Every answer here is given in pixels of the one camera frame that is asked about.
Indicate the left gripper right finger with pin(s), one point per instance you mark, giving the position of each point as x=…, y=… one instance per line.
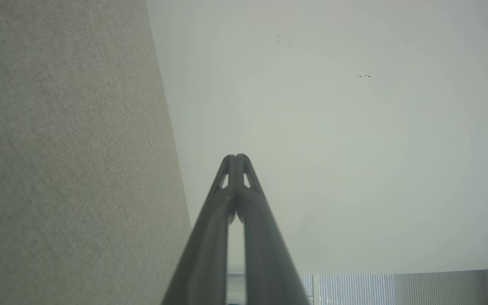
x=269, y=262

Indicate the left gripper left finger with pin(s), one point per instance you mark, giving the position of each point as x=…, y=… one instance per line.
x=203, y=254

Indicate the white window blinds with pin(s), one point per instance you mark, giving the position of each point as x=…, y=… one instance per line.
x=396, y=290

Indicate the grey fabric sofa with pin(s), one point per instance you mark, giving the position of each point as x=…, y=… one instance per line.
x=66, y=161

